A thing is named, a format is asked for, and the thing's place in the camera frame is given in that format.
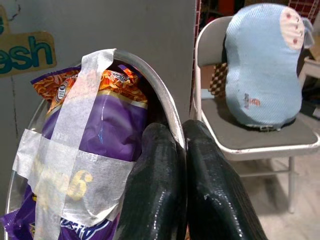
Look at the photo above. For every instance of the purple snack packet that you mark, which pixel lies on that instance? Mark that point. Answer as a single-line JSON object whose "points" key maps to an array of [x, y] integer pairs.
{"points": [[115, 130]]}

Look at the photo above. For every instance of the red tiled pillar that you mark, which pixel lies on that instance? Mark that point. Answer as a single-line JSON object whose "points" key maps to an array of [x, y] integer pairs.
{"points": [[200, 15]]}

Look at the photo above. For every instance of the white folding chair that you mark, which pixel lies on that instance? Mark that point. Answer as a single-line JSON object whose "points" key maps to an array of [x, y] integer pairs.
{"points": [[262, 142]]}

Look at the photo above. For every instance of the yellow fresh sticker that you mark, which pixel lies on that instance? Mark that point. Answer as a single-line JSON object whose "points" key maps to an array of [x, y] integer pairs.
{"points": [[27, 55]]}

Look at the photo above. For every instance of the steel bowl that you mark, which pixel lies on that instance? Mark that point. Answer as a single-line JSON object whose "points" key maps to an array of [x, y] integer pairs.
{"points": [[160, 82]]}

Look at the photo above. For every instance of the brown checkered cloth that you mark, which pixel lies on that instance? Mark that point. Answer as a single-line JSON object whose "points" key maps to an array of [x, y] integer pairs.
{"points": [[218, 80]]}

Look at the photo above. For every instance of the grey fridge door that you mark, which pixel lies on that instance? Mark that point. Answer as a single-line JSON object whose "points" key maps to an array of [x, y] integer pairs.
{"points": [[125, 25]]}

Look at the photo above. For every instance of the white masking tape strip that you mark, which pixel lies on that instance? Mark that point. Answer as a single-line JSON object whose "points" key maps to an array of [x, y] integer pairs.
{"points": [[75, 112], [107, 175]]}

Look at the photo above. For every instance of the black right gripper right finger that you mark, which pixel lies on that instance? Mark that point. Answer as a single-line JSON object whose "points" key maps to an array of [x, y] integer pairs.
{"points": [[215, 195]]}

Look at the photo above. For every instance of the light blue pillow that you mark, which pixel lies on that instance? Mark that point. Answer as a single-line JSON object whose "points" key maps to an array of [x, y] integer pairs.
{"points": [[262, 75]]}

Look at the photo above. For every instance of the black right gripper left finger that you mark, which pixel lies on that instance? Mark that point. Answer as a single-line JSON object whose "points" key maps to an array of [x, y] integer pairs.
{"points": [[155, 190]]}

